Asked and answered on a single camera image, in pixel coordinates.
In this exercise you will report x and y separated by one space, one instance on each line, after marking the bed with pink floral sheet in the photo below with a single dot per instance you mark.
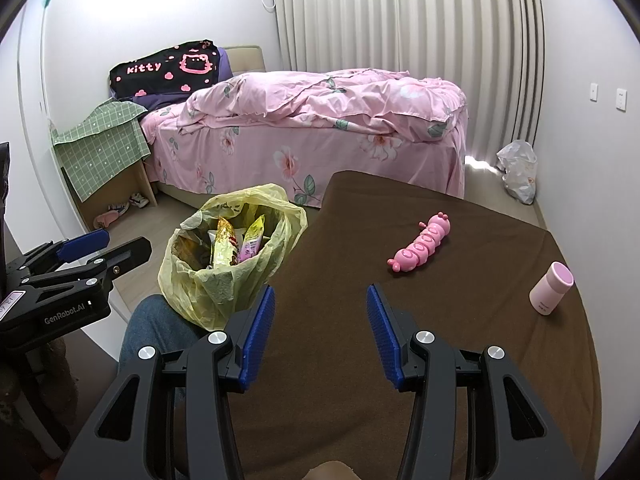
280 160

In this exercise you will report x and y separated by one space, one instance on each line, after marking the pink bottle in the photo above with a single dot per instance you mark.
550 287

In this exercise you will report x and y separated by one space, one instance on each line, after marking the beige headboard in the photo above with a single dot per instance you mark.
247 57

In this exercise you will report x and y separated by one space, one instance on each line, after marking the white plastic bag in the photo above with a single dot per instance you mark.
517 170

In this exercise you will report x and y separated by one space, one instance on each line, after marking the yellow red snack packet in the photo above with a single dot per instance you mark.
225 245

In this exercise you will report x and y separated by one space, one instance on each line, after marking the person's right hand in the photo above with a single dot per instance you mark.
332 472

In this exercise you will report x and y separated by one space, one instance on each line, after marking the crumpled orange clear wrapper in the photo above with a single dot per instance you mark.
185 247

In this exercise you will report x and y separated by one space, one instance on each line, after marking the person's leg in blue jeans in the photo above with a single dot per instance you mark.
150 325

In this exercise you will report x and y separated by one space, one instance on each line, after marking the pink floral duvet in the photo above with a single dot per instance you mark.
325 95

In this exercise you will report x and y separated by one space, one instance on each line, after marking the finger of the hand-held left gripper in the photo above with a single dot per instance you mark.
125 257
85 242

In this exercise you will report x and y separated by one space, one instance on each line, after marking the green checked cloth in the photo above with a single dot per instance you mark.
100 145

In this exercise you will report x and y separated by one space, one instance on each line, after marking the black cat print blanket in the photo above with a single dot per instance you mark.
165 72

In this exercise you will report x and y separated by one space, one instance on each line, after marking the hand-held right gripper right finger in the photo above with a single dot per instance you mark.
385 340

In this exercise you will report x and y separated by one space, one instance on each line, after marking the white pleated curtain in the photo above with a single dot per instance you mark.
400 20

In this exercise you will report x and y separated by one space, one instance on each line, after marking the pink slipper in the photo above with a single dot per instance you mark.
107 218

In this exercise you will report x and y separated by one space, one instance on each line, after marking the white sneaker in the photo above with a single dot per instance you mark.
117 207
137 200

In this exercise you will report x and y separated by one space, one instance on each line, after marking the yellow plastic bag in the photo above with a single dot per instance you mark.
225 290

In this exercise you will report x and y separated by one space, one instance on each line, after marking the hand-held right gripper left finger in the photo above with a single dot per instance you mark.
257 340

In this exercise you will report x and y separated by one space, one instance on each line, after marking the pink caterpillar toy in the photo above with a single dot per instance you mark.
420 250

